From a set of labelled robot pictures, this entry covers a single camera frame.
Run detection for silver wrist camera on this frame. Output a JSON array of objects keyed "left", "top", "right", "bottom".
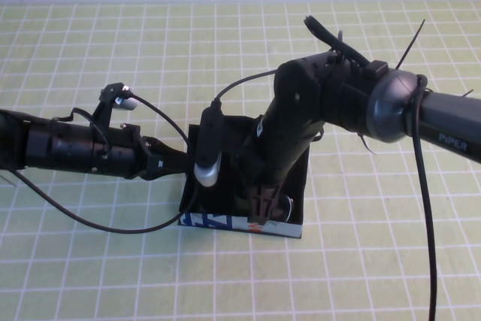
[
  {"left": 192, "top": 100, "right": 226, "bottom": 188},
  {"left": 93, "top": 83, "right": 139, "bottom": 130}
]

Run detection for black printed glasses case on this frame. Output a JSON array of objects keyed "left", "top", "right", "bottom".
[{"left": 177, "top": 113, "right": 311, "bottom": 241}]

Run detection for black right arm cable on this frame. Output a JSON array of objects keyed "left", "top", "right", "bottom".
[{"left": 410, "top": 74, "right": 440, "bottom": 321}]

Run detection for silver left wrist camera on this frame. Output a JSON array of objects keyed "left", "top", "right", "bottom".
[{"left": 93, "top": 83, "right": 139, "bottom": 130}]

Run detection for black left camera cable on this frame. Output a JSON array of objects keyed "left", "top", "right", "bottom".
[{"left": 0, "top": 93, "right": 201, "bottom": 235}]

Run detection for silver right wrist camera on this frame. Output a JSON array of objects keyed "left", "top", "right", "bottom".
[{"left": 192, "top": 100, "right": 226, "bottom": 188}]

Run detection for long black zip tie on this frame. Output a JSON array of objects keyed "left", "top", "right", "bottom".
[{"left": 395, "top": 18, "right": 428, "bottom": 71}]

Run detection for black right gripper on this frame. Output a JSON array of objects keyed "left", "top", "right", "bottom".
[{"left": 235, "top": 108, "right": 325, "bottom": 225}]

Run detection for short black zip tie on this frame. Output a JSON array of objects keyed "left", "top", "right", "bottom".
[{"left": 355, "top": 132, "right": 378, "bottom": 156}]

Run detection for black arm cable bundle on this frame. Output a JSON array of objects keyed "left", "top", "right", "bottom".
[{"left": 303, "top": 15, "right": 389, "bottom": 76}]

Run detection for green grid tablecloth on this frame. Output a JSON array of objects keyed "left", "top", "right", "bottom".
[{"left": 0, "top": 0, "right": 481, "bottom": 321}]

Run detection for black right camera cable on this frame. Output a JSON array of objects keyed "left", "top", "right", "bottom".
[{"left": 213, "top": 68, "right": 282, "bottom": 111}]

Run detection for black camera cable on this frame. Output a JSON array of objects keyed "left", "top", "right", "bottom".
[
  {"left": 0, "top": 93, "right": 201, "bottom": 235},
  {"left": 213, "top": 68, "right": 282, "bottom": 111}
]

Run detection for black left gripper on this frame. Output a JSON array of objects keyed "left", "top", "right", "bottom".
[{"left": 93, "top": 125, "right": 189, "bottom": 182}]

